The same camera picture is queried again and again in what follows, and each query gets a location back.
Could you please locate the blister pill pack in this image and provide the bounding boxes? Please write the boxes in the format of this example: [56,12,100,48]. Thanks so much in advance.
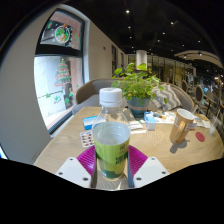
[79,130,95,148]

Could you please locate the small blue box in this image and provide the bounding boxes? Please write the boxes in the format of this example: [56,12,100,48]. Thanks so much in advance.
[143,111,158,131]

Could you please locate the ceiling spotlights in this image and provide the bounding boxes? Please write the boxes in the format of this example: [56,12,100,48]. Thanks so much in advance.
[124,9,204,56]

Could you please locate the illustrated paper leaflet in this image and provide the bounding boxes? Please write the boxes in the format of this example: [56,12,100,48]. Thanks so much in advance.
[153,111,177,125]

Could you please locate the flat round red coaster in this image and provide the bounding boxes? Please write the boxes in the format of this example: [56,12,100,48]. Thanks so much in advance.
[194,131,206,143]

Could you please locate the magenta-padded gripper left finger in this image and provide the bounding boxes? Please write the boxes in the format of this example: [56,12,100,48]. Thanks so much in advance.
[54,144,99,189]

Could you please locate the grey wood-framed sofa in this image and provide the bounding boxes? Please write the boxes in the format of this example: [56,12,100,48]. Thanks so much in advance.
[71,78,196,116]

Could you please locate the window with festive decorations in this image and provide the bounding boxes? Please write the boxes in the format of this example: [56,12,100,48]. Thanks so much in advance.
[33,9,86,134]

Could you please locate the tan ceramic mug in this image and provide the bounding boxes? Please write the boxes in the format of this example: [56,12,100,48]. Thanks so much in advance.
[169,108,196,145]

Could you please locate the green potted plant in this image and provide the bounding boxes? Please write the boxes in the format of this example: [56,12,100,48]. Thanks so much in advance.
[111,62,168,118]

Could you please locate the blue white card pack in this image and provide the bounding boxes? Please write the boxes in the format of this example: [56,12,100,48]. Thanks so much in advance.
[82,115,99,130]

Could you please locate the green-labelled clear drink bottle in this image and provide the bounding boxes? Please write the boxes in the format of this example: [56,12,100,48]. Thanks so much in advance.
[91,87,132,181]

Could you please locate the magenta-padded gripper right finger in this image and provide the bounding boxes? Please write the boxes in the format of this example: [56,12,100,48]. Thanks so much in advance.
[126,144,170,189]

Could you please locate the group of round-backed chairs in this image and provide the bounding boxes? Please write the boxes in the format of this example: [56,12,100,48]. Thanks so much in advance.
[179,79,224,118]

